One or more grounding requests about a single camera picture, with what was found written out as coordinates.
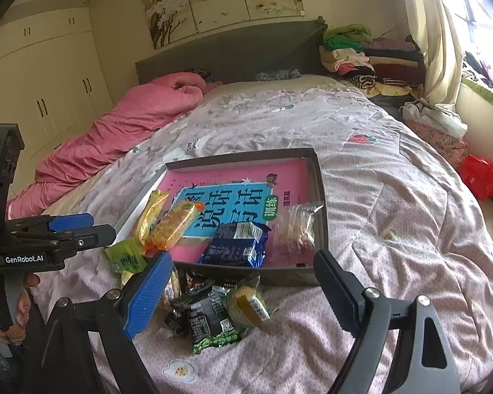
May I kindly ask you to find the brown chocolate bar packet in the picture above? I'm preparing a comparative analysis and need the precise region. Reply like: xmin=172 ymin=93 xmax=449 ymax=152
xmin=176 ymin=267 xmax=217 ymax=297

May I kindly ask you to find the person's left hand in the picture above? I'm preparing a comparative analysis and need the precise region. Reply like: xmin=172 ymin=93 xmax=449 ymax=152
xmin=0 ymin=273 xmax=42 ymax=345

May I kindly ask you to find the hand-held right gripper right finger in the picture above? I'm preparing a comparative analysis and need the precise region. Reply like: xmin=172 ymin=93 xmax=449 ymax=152
xmin=314 ymin=250 xmax=461 ymax=394

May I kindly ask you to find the cream curtain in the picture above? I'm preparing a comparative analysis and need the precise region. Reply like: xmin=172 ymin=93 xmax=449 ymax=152
xmin=398 ymin=0 xmax=469 ymax=109

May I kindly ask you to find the pink quilt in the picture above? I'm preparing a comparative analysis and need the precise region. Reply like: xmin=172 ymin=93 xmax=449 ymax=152
xmin=6 ymin=72 xmax=223 ymax=220

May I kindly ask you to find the black green pea packet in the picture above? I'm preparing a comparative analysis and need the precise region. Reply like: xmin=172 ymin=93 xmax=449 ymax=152
xmin=172 ymin=286 xmax=242 ymax=354

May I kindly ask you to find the beige bed sheet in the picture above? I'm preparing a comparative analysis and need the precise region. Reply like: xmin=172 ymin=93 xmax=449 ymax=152
xmin=43 ymin=195 xmax=89 ymax=216

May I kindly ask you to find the dark patterned pillow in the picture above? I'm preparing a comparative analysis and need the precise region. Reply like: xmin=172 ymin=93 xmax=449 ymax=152
xmin=189 ymin=69 xmax=223 ymax=85
xmin=252 ymin=68 xmax=302 ymax=83

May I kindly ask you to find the dark shallow cardboard box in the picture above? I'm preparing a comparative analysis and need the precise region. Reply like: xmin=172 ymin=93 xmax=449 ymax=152
xmin=115 ymin=148 xmax=327 ymax=288

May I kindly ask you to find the cream wardrobe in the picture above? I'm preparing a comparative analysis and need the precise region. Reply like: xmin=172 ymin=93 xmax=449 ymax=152
xmin=0 ymin=6 xmax=116 ymax=161

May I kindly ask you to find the heap of dark clothes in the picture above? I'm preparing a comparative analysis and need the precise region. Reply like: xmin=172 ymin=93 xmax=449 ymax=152
xmin=462 ymin=51 xmax=493 ymax=95

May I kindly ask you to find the red plastic bag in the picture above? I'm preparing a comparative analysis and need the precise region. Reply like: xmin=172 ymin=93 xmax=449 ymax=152
xmin=460 ymin=154 xmax=493 ymax=200

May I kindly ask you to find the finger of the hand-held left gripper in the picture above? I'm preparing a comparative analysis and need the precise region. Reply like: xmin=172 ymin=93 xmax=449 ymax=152
xmin=49 ymin=213 xmax=94 ymax=232
xmin=63 ymin=225 xmax=117 ymax=251

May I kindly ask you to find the dark grey headboard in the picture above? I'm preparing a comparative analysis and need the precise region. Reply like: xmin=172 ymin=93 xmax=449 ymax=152
xmin=135 ymin=18 xmax=327 ymax=87

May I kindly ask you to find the clear plastic snack packet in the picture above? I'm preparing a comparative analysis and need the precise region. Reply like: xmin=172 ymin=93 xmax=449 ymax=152
xmin=270 ymin=202 xmax=324 ymax=256

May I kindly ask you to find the white plastic bag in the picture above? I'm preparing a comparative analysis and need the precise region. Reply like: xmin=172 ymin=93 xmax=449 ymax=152
xmin=400 ymin=98 xmax=469 ymax=138

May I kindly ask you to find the pink and blue book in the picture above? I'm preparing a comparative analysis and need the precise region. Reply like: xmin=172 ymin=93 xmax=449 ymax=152
xmin=150 ymin=160 xmax=313 ymax=267

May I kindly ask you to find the small clear cake packet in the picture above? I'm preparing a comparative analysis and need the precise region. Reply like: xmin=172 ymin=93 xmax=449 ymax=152
xmin=224 ymin=278 xmax=279 ymax=330

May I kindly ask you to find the small yellow candy packet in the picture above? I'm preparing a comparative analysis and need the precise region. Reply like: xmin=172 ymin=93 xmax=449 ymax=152
xmin=164 ymin=266 xmax=182 ymax=309

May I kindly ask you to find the wall painting of trees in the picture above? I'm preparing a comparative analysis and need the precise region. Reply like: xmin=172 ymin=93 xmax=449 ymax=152
xmin=133 ymin=0 xmax=305 ymax=50

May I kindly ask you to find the pile of folded clothes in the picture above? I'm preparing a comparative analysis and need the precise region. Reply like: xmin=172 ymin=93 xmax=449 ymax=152
xmin=319 ymin=25 xmax=426 ymax=99

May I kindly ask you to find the green snack packet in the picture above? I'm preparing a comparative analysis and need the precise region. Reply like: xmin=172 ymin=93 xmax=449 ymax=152
xmin=105 ymin=238 xmax=149 ymax=276

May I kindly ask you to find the long yellow snack packet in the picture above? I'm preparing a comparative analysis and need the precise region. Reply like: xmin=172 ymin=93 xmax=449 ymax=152
xmin=135 ymin=191 xmax=170 ymax=248

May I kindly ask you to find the pink floral fabric bundle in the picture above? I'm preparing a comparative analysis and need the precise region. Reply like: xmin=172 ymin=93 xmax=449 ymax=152
xmin=403 ymin=119 xmax=469 ymax=170

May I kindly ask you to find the orange cracker packet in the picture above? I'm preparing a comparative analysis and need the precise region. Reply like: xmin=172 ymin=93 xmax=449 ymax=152
xmin=149 ymin=199 xmax=200 ymax=252

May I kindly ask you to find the blue snack packet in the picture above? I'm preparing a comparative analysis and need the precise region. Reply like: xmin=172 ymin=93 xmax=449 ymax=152
xmin=198 ymin=222 xmax=270 ymax=270

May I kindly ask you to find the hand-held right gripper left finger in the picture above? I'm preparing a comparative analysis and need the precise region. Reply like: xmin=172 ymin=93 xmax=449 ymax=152
xmin=37 ymin=252 xmax=174 ymax=394

